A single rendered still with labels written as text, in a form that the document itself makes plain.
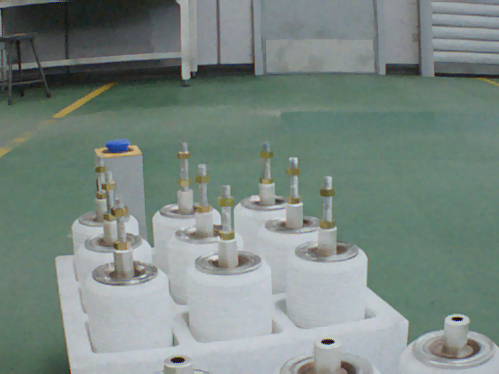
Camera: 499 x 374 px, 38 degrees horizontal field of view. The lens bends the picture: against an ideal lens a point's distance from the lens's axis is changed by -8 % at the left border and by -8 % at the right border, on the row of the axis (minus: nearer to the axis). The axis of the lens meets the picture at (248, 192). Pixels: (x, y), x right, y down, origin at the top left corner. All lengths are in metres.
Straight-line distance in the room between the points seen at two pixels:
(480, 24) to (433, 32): 0.41
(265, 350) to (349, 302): 0.12
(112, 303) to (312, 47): 5.14
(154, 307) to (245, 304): 0.10
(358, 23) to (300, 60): 0.54
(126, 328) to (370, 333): 0.27
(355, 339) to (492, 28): 5.34
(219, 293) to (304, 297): 0.11
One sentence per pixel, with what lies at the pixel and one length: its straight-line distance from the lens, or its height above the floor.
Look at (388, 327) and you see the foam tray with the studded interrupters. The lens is 0.89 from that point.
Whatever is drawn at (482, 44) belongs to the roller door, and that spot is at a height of 0.27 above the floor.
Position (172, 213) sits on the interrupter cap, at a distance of 1.08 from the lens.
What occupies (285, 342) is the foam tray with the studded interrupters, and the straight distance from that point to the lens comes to 0.85.
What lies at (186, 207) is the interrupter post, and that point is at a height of 0.26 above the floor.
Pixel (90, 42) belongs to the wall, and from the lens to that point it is 6.02.
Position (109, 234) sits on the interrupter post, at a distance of 0.96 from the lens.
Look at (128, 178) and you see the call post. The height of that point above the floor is 0.28.
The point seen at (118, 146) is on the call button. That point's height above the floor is 0.32.
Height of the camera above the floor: 0.54
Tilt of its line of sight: 14 degrees down
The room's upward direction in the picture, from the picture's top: 1 degrees counter-clockwise
